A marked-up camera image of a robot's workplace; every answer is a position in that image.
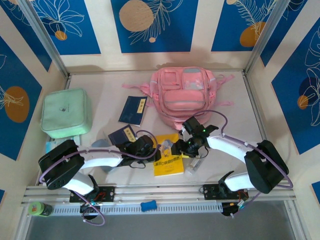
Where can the light blue tissue pack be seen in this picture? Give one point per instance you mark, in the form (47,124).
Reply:
(53,145)

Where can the green bottle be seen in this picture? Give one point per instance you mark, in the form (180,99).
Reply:
(37,209)

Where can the black electronics board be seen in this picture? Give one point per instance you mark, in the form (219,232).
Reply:
(231,208)
(88,208)

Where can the mint green square pouch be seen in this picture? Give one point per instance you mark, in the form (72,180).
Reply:
(65,110)

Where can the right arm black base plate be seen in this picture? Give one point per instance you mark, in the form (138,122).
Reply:
(210,192)

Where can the grey blue pencil case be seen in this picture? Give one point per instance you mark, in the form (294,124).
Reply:
(100,143)

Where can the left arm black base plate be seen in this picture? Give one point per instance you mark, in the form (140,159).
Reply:
(107,193)

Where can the large navy book yellow label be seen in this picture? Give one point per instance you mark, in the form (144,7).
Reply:
(120,136)

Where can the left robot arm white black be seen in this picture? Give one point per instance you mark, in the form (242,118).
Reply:
(100,158)

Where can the yellow picture book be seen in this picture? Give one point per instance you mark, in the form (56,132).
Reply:
(167,167)

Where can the left aluminium frame post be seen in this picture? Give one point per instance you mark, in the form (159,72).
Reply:
(45,37)

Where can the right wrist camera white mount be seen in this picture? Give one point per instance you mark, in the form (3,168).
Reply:
(184,133)

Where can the aluminium frame post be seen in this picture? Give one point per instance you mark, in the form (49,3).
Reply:
(45,37)
(266,37)

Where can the pink school backpack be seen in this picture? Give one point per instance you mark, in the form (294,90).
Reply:
(182,97)

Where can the small navy book yellow label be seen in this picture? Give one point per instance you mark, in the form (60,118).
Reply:
(132,110)

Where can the left black electronics board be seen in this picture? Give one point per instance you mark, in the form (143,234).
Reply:
(88,208)

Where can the blue bone shaped sponge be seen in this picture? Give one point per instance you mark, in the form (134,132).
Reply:
(148,206)

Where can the right black electronics board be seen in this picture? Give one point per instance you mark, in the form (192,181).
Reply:
(231,208)

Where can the right aluminium frame post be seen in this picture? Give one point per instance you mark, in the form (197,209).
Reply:
(266,37)

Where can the clear plastic stationery packet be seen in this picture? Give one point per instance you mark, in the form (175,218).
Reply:
(193,167)

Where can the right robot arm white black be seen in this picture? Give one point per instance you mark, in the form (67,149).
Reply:
(230,147)

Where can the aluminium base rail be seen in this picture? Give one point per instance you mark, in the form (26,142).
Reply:
(162,192)

